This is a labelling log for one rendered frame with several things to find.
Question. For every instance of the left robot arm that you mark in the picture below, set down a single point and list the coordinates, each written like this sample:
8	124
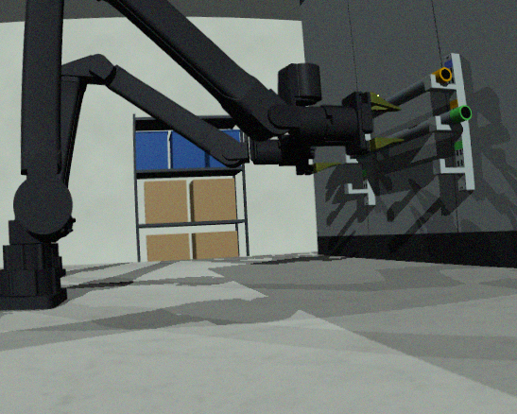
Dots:
205	136

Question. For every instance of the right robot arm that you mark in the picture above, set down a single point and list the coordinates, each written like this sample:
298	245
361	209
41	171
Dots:
43	203

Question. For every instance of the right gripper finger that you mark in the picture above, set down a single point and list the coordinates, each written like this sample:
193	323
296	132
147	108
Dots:
383	106
377	143

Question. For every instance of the black wall panel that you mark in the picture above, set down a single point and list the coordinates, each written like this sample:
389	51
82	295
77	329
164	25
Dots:
384	46

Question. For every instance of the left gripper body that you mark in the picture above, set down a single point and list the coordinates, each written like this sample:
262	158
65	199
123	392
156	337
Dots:
303	169

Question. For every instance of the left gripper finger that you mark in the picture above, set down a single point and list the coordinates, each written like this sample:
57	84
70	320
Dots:
317	167

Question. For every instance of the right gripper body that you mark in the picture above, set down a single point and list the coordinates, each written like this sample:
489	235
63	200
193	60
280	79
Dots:
351	123

